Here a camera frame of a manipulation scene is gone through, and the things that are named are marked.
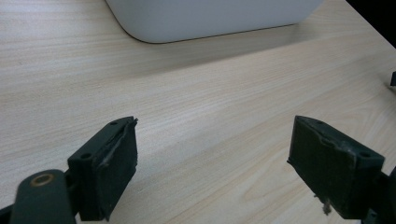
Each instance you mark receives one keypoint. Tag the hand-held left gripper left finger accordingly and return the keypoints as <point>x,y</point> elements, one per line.
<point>106,168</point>

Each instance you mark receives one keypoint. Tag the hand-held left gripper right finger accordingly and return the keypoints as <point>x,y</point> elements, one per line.
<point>330,168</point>

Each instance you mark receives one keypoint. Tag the white plastic container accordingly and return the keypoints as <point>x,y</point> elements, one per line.
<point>205,17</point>

